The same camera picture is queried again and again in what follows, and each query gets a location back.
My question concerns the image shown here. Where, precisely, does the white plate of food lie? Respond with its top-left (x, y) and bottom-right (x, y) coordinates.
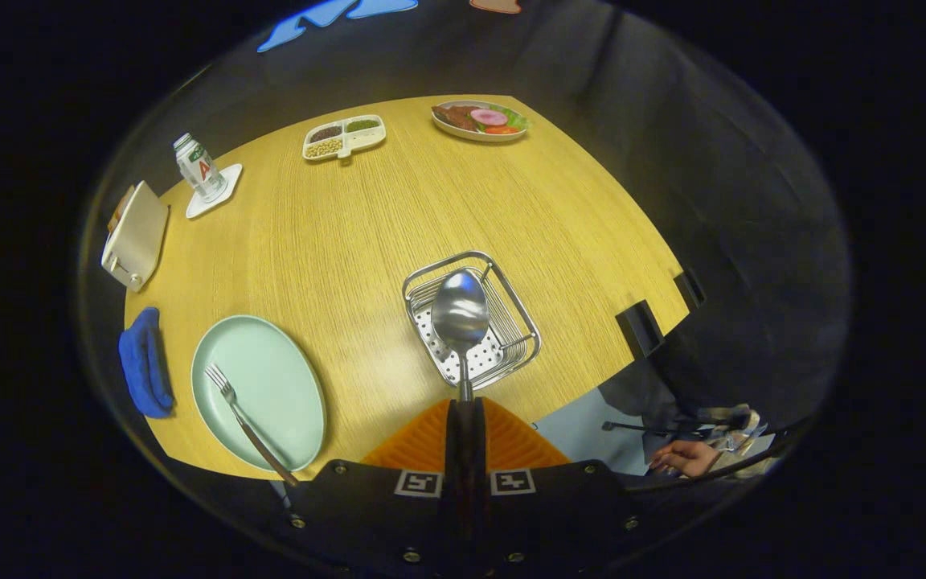
top-left (431, 100), bottom-right (530, 143)

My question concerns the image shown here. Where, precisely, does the white square coaster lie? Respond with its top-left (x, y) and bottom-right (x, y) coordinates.
top-left (185, 163), bottom-right (244, 220)

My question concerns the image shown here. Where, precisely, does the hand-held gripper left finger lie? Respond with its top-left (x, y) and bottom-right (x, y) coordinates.
top-left (282, 398), bottom-right (464, 579)

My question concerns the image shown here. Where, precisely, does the white labelled bottle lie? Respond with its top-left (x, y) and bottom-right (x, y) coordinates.
top-left (173, 133), bottom-right (228, 203)

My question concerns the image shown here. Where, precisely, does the metal spoon with brown handle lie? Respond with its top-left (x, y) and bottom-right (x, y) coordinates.
top-left (431, 269), bottom-right (490, 403)

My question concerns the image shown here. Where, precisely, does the blue towel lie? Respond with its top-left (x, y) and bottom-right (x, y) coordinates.
top-left (117, 306), bottom-right (176, 420)

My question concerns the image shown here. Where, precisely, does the metal wire basket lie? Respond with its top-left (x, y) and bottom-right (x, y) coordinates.
top-left (402, 250), bottom-right (543, 391)

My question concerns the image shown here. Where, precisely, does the pale green plate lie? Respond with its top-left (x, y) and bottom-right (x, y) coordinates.
top-left (191, 314), bottom-right (327, 473)

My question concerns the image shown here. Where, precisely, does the black table clamp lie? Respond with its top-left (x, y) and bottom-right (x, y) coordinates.
top-left (674, 268), bottom-right (707, 310)
top-left (616, 300), bottom-right (665, 359)

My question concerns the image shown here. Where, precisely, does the white divided dish with beans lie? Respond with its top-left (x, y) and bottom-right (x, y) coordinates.
top-left (302, 114), bottom-right (387, 166)

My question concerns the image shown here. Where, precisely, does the white toaster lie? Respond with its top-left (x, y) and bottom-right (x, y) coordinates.
top-left (101, 181), bottom-right (170, 293)

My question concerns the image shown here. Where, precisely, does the metal fork with brown handle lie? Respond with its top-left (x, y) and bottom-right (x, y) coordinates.
top-left (204, 363), bottom-right (301, 487)

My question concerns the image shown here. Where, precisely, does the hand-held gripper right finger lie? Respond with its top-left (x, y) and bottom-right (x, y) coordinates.
top-left (463, 396), bottom-right (649, 579)

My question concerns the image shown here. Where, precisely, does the brown toast slice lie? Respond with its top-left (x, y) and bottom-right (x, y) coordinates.
top-left (107, 187), bottom-right (136, 234)

